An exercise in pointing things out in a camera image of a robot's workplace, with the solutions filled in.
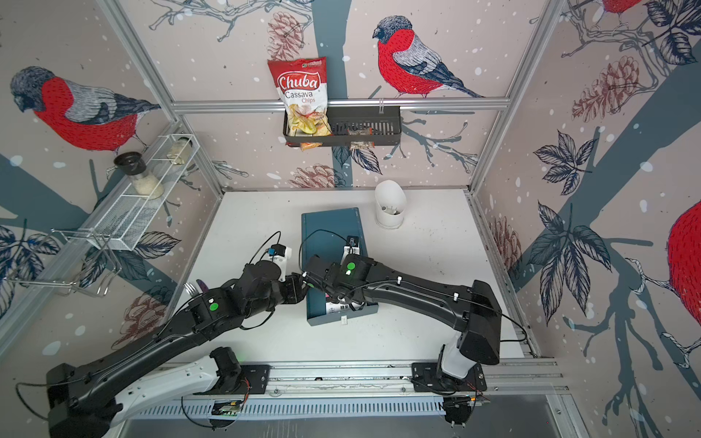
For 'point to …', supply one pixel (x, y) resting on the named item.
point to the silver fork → (191, 289)
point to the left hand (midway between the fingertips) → (314, 278)
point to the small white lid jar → (180, 151)
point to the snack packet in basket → (360, 144)
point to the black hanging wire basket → (355, 126)
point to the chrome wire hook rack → (81, 259)
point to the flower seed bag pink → (340, 307)
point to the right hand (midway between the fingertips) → (344, 279)
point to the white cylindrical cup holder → (390, 203)
